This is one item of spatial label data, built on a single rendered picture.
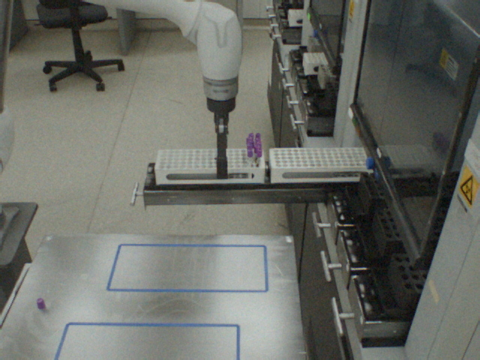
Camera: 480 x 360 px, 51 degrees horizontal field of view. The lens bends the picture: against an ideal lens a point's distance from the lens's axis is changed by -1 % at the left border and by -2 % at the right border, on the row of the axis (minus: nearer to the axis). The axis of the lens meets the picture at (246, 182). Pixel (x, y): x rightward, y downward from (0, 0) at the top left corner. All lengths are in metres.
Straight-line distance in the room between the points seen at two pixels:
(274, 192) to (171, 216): 1.24
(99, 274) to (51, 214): 1.58
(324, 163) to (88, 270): 0.67
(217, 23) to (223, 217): 1.50
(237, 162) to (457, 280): 0.73
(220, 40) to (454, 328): 0.77
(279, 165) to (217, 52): 0.37
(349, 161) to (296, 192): 0.17
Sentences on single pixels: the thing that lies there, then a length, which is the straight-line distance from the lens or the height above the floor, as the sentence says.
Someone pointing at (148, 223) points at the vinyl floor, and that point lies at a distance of 2.56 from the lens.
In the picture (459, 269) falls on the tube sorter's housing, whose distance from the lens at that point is 0.88.
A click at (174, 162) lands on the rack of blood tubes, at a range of 1.42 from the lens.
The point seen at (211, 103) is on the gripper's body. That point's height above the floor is 1.05.
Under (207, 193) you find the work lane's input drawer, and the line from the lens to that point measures 1.40.
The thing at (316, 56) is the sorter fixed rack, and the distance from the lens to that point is 2.09.
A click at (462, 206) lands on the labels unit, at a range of 0.86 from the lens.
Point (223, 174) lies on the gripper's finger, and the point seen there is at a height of 0.85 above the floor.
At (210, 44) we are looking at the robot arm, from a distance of 1.22.
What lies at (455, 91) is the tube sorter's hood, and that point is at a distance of 0.86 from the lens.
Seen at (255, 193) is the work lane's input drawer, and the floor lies 0.79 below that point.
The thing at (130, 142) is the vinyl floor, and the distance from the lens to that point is 3.20.
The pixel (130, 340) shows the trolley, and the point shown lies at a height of 0.82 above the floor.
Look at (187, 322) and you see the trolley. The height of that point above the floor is 0.82.
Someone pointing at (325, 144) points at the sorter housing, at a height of 0.73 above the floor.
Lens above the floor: 1.65
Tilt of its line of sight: 36 degrees down
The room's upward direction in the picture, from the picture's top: 1 degrees clockwise
